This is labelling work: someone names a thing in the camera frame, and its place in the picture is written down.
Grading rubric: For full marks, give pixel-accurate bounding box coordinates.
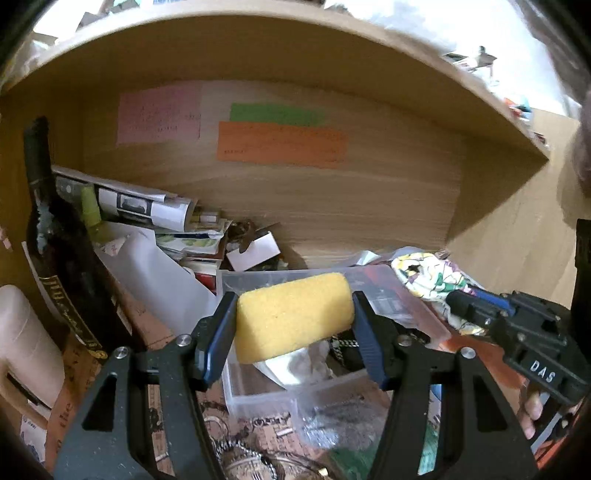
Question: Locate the white crumpled tissue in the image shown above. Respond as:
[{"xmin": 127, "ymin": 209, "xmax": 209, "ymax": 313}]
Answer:
[{"xmin": 253, "ymin": 339, "xmax": 334, "ymax": 387}]

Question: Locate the pink paper note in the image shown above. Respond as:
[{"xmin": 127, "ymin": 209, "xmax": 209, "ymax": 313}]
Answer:
[{"xmin": 115, "ymin": 82, "xmax": 203, "ymax": 145}]

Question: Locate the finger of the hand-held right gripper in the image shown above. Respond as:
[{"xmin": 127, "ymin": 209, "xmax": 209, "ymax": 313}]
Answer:
[
  {"xmin": 464, "ymin": 286, "xmax": 515, "ymax": 317},
  {"xmin": 444, "ymin": 289, "xmax": 502, "ymax": 334}
]

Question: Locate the yellow sponge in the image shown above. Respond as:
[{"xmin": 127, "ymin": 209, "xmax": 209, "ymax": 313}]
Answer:
[{"xmin": 235, "ymin": 272, "xmax": 356, "ymax": 363}]

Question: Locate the metal chain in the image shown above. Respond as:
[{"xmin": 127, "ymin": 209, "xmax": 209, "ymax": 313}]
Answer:
[{"xmin": 203, "ymin": 415, "xmax": 289, "ymax": 480}]

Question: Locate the clear bag of metal bits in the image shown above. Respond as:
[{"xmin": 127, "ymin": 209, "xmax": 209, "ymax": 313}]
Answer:
[{"xmin": 294, "ymin": 394, "xmax": 391, "ymax": 450}]

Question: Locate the white plastic jug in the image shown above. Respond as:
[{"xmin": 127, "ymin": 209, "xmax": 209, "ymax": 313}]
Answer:
[{"xmin": 0, "ymin": 284, "xmax": 66, "ymax": 409}]

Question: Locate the person's right hand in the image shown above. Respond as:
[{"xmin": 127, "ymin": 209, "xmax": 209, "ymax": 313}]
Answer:
[{"xmin": 516, "ymin": 390, "xmax": 583, "ymax": 440}]

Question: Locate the white card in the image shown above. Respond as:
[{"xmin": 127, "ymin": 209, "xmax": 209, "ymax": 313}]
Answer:
[{"xmin": 225, "ymin": 232, "xmax": 281, "ymax": 272}]

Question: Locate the dark wine bottle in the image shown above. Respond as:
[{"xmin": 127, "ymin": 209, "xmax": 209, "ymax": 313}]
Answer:
[{"xmin": 22, "ymin": 115, "xmax": 136, "ymax": 361}]

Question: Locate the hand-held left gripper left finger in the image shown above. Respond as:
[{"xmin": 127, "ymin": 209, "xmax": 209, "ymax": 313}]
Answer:
[{"xmin": 53, "ymin": 292, "xmax": 239, "ymax": 480}]

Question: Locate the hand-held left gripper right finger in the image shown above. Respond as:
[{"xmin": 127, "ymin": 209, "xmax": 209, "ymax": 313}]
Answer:
[{"xmin": 352, "ymin": 291, "xmax": 542, "ymax": 480}]

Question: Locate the orange paper note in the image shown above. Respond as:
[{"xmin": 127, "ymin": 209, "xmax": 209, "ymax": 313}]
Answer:
[{"xmin": 216, "ymin": 121, "xmax": 348, "ymax": 167}]

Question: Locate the clear plastic container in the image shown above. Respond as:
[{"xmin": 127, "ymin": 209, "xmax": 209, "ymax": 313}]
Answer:
[{"xmin": 217, "ymin": 264, "xmax": 452, "ymax": 417}]

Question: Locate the wooden shelf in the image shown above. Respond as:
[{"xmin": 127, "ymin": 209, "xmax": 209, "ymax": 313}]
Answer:
[{"xmin": 0, "ymin": 0, "xmax": 552, "ymax": 271}]

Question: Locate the floral patterned cloth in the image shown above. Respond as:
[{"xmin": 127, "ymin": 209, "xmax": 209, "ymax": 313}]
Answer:
[{"xmin": 390, "ymin": 252, "xmax": 481, "ymax": 335}]

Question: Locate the green paper note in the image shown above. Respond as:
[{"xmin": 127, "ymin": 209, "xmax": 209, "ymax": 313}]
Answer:
[{"xmin": 229, "ymin": 102, "xmax": 327, "ymax": 127}]

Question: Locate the rolled printed newspaper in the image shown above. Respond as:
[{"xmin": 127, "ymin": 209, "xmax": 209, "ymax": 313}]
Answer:
[{"xmin": 52, "ymin": 164, "xmax": 195, "ymax": 233}]

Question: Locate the stack of booklets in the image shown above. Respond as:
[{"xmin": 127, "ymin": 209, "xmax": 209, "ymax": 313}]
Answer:
[{"xmin": 154, "ymin": 205, "xmax": 234, "ymax": 296}]

